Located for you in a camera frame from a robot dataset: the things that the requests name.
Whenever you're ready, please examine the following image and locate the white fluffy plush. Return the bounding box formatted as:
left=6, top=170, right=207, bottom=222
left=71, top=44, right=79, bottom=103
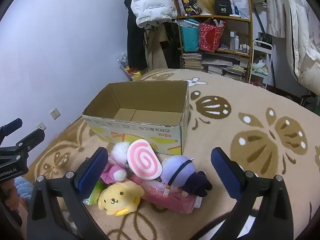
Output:
left=110, top=141, right=130, bottom=165

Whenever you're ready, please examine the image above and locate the beige coat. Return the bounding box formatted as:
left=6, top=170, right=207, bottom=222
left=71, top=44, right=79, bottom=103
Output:
left=144, top=25, right=169, bottom=69

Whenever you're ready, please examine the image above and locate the yellow dog plush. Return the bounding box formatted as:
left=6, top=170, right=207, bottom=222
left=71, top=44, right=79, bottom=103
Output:
left=97, top=180, right=145, bottom=217

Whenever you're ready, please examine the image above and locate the black box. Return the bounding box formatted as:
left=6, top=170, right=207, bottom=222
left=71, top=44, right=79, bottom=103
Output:
left=214, top=0, right=234, bottom=15

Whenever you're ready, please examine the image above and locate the pink plush toy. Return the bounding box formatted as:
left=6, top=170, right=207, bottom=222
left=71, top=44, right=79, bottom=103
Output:
left=100, top=155, right=130, bottom=184

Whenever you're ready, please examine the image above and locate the stack of books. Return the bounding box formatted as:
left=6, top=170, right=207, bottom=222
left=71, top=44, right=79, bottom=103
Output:
left=182, top=52, right=203, bottom=70

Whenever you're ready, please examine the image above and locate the pile of magazines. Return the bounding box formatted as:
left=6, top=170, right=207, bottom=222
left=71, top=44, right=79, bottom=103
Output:
left=201, top=54, right=247, bottom=80

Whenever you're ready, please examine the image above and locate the white trolley cart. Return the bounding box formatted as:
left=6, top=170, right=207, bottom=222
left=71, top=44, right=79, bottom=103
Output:
left=250, top=39, right=274, bottom=88

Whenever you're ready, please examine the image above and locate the cardboard box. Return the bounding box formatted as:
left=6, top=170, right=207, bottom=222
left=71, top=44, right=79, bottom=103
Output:
left=82, top=80, right=190, bottom=156

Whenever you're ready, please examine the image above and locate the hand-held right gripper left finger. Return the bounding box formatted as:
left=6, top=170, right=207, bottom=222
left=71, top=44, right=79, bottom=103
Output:
left=26, top=147, right=109, bottom=240

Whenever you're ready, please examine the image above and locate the pink packet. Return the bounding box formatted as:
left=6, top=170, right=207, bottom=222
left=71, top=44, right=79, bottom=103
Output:
left=130, top=175, right=203, bottom=214

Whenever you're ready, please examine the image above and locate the white plastic bag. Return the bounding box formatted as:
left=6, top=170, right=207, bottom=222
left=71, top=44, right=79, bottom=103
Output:
left=230, top=0, right=250, bottom=19

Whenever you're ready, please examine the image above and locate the pale curtain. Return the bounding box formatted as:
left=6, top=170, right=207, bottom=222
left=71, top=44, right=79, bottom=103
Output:
left=162, top=0, right=293, bottom=38

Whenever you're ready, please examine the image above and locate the plastic bag of toys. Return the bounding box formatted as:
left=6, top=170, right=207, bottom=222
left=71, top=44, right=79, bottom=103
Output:
left=117, top=52, right=143, bottom=80

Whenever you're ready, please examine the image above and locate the blonde wig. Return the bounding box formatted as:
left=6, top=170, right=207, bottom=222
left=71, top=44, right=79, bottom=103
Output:
left=194, top=0, right=217, bottom=15

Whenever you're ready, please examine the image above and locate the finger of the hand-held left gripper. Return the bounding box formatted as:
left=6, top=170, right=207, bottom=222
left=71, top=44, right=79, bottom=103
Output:
left=0, top=118, right=23, bottom=140
left=15, top=129, right=45, bottom=153

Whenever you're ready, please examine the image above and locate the black garment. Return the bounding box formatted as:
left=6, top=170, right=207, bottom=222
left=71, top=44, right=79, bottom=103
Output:
left=162, top=22, right=182, bottom=69

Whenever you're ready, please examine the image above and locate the black coat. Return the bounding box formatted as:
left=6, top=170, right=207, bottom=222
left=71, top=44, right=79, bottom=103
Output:
left=124, top=0, right=150, bottom=70

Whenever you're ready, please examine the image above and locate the person's left hand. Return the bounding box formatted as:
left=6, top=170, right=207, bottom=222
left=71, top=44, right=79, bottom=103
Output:
left=0, top=180, right=19, bottom=213

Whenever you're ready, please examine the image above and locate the pink swirl plush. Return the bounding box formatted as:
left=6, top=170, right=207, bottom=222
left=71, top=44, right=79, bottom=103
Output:
left=126, top=140, right=163, bottom=180

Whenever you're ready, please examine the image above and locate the purple-haired plush doll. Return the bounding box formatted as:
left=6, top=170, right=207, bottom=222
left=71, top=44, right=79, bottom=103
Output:
left=160, top=155, right=213, bottom=198

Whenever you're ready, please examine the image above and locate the green packet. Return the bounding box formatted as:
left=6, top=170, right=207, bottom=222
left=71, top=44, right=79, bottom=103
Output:
left=84, top=180, right=105, bottom=205

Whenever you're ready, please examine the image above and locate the teal bag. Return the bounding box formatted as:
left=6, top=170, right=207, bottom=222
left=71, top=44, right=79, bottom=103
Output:
left=179, top=20, right=200, bottom=53

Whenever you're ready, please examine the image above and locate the white puffer jacket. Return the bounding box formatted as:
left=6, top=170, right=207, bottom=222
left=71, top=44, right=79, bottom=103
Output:
left=130, top=0, right=178, bottom=28

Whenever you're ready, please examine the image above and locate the red gift bag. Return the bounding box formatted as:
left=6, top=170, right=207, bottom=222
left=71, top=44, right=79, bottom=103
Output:
left=199, top=20, right=225, bottom=53

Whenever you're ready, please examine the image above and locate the wooden shelf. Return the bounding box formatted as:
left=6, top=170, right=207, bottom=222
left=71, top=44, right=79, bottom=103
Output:
left=175, top=0, right=253, bottom=83

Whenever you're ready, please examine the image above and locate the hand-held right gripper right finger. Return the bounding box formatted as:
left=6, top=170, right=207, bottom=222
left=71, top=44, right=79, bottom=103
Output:
left=190, top=147, right=314, bottom=240

